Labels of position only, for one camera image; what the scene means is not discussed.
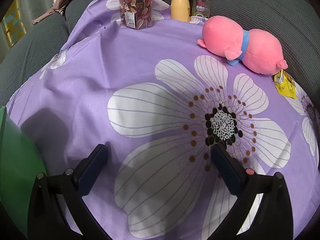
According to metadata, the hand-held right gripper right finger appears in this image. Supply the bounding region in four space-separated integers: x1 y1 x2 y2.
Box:
207 143 294 240

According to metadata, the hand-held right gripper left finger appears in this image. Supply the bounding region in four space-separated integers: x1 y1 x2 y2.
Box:
27 144 113 240

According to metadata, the green plastic bowl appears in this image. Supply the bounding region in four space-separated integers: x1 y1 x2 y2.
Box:
0 106 48 240

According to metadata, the purple floral cloth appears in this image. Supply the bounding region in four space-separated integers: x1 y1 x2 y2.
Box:
5 0 320 240

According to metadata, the yellow paper tag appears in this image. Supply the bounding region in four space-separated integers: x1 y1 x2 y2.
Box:
272 70 298 100

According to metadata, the pink plush toy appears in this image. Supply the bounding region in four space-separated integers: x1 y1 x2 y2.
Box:
197 16 288 75

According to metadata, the yellow patterned curtain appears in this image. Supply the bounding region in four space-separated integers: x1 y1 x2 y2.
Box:
0 0 27 47

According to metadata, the clear box of dried fruit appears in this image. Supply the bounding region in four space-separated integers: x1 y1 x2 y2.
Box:
118 0 153 30

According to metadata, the yellow plastic bottle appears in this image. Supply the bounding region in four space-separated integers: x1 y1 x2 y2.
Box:
170 0 190 22

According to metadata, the clear water bottle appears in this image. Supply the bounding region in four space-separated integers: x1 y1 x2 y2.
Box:
190 0 211 19

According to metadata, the grey curtain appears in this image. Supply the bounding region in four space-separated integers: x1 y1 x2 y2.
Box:
10 0 65 30

